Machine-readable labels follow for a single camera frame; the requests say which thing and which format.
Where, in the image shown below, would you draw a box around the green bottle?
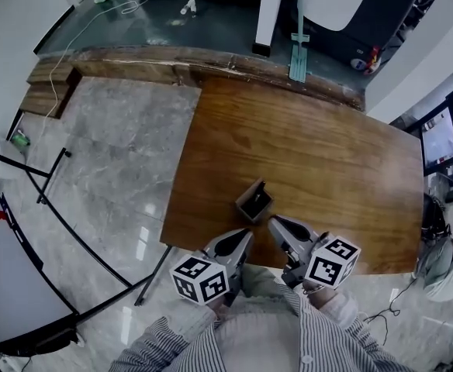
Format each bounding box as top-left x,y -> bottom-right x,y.
9,129 -> 32,148

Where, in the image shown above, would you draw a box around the person's torso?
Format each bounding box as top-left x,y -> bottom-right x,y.
171,263 -> 367,372

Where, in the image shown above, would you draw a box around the red and white container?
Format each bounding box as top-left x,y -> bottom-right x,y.
350,44 -> 382,75

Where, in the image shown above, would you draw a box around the black framed monitor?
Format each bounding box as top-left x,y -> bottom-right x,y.
420,88 -> 453,177

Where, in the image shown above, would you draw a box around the white table with black frame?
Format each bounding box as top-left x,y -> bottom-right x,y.
0,134 -> 142,360

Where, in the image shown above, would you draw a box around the black wire table leg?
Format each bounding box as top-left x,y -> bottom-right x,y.
134,245 -> 173,306

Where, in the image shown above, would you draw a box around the white floor cable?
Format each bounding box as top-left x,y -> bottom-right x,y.
26,0 -> 150,162

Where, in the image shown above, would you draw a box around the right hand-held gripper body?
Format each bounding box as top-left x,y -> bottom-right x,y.
282,231 -> 362,290

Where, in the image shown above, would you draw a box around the white pillar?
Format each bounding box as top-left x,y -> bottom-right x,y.
251,0 -> 289,58

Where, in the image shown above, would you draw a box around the person's legs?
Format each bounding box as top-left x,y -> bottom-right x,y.
238,264 -> 289,298

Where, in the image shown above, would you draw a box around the white round stool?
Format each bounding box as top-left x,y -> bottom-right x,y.
0,132 -> 29,181

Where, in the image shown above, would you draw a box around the white and dark grey machine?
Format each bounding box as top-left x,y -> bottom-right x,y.
302,0 -> 425,66

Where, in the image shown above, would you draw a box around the person's left forearm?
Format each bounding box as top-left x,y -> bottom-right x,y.
108,295 -> 230,372

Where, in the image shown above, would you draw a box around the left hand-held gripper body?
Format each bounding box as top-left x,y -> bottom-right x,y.
169,250 -> 245,308

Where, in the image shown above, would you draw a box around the black floor cable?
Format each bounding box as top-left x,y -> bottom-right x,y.
361,277 -> 420,347

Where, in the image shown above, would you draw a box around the small dark box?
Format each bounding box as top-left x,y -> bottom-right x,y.
234,177 -> 275,224

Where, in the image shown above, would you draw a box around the person's right forearm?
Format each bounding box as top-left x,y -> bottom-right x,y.
302,280 -> 410,372

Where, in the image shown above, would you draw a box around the wooden platform step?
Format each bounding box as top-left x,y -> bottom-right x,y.
19,46 -> 367,120

